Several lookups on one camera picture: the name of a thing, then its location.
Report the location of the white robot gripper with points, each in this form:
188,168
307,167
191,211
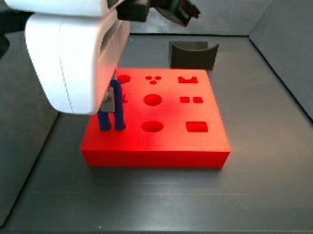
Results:
76,39

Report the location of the blue square-circle peg object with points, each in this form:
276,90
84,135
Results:
118,113

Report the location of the red foam shape-sorting block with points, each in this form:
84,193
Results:
175,128

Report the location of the dark grey curved holder block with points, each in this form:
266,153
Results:
192,55

